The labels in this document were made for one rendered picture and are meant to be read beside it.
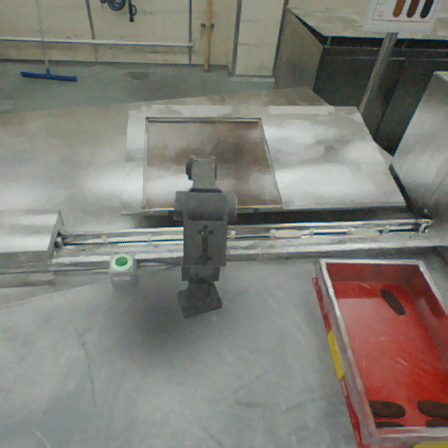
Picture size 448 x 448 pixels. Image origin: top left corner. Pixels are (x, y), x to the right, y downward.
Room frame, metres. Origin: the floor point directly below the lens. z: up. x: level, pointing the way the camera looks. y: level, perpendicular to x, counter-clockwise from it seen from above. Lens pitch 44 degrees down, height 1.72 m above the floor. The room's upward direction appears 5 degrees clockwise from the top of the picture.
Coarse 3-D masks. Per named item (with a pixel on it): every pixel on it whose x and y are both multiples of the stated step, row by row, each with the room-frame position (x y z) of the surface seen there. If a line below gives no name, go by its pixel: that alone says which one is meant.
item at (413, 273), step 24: (336, 264) 0.70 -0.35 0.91; (360, 264) 0.70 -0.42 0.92; (384, 264) 0.71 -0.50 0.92; (408, 264) 0.72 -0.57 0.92; (408, 288) 0.70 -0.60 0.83; (432, 288) 0.64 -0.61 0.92; (336, 312) 0.52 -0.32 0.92; (432, 312) 0.59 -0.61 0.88; (336, 336) 0.47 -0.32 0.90; (432, 336) 0.54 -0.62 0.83; (360, 384) 0.34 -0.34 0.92; (360, 408) 0.30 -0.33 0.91; (360, 432) 0.26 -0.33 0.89; (384, 432) 0.25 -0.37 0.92; (408, 432) 0.26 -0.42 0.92; (432, 432) 0.26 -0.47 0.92
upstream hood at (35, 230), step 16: (0, 224) 0.73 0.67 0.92; (16, 224) 0.73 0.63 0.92; (32, 224) 0.74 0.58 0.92; (48, 224) 0.75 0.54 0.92; (0, 240) 0.67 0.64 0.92; (16, 240) 0.67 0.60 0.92; (32, 240) 0.68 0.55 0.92; (48, 240) 0.68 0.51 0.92; (0, 256) 0.62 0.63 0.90; (16, 256) 0.63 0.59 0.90; (32, 256) 0.64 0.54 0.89; (48, 256) 0.65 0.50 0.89
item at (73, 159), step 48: (240, 96) 2.00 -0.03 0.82; (288, 96) 2.06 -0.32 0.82; (0, 144) 1.29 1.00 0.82; (48, 144) 1.33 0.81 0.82; (96, 144) 1.36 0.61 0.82; (0, 192) 0.98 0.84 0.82; (48, 192) 1.01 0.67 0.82; (96, 192) 1.03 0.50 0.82; (0, 288) 0.57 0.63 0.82; (48, 288) 0.58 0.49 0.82
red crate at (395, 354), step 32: (352, 288) 0.68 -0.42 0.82; (384, 288) 0.70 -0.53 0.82; (352, 320) 0.57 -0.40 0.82; (384, 320) 0.58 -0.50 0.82; (416, 320) 0.59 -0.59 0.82; (384, 352) 0.48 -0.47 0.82; (416, 352) 0.49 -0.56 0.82; (384, 384) 0.39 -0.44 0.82; (416, 384) 0.40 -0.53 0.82; (352, 416) 0.31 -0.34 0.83; (416, 416) 0.32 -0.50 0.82
